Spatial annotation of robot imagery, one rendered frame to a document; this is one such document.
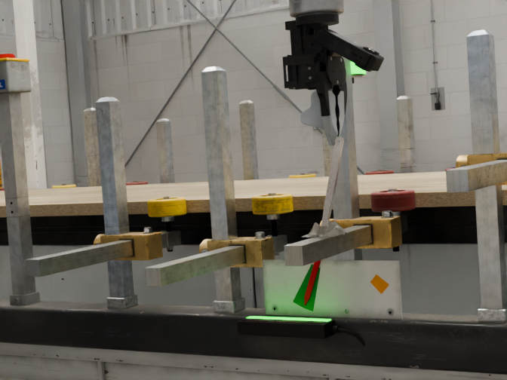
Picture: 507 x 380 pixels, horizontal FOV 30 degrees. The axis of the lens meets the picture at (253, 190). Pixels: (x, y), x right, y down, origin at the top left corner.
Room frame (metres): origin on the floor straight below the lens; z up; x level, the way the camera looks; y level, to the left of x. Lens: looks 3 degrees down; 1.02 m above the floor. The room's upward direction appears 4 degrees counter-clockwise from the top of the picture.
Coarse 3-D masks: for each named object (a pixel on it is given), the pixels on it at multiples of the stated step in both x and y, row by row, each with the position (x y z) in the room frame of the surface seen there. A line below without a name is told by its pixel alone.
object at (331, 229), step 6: (330, 222) 1.48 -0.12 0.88; (312, 228) 1.46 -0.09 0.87; (318, 228) 1.46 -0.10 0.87; (324, 228) 1.47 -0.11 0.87; (330, 228) 1.47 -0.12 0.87; (336, 228) 1.44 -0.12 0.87; (342, 228) 1.49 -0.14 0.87; (306, 234) 1.47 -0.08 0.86; (312, 234) 1.45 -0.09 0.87; (318, 234) 1.45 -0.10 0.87; (324, 234) 1.45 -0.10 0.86; (330, 234) 1.44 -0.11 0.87; (336, 234) 1.44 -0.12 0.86
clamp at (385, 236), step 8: (368, 216) 1.64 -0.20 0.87; (376, 216) 1.63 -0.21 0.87; (400, 216) 1.61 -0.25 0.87; (320, 224) 1.64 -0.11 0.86; (344, 224) 1.61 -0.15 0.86; (352, 224) 1.61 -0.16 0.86; (360, 224) 1.60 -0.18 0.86; (368, 224) 1.59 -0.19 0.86; (376, 224) 1.59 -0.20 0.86; (384, 224) 1.58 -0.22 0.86; (392, 224) 1.58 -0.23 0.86; (400, 224) 1.61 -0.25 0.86; (376, 232) 1.59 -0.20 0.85; (384, 232) 1.58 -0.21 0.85; (392, 232) 1.58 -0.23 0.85; (400, 232) 1.61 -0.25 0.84; (376, 240) 1.59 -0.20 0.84; (384, 240) 1.58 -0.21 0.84; (392, 240) 1.58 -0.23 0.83; (400, 240) 1.61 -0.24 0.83; (360, 248) 1.60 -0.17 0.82; (368, 248) 1.60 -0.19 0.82; (376, 248) 1.59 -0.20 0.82; (384, 248) 1.58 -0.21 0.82
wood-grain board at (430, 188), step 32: (0, 192) 3.10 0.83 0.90; (32, 192) 2.92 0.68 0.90; (64, 192) 2.77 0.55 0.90; (96, 192) 2.63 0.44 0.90; (128, 192) 2.50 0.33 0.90; (160, 192) 2.38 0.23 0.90; (192, 192) 2.28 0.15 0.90; (256, 192) 2.09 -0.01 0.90; (288, 192) 2.01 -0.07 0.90; (320, 192) 1.94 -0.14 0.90; (416, 192) 1.75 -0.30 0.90; (448, 192) 1.72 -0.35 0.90
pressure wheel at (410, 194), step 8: (376, 192) 1.71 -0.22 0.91; (384, 192) 1.70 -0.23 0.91; (392, 192) 1.69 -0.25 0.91; (400, 192) 1.69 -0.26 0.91; (408, 192) 1.69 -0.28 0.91; (376, 200) 1.70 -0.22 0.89; (384, 200) 1.69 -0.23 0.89; (392, 200) 1.69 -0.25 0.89; (400, 200) 1.69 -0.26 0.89; (408, 200) 1.69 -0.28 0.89; (376, 208) 1.70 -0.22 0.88; (384, 208) 1.69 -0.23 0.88; (392, 208) 1.69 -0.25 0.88; (400, 208) 1.69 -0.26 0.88; (408, 208) 1.69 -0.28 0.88; (392, 248) 1.73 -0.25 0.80
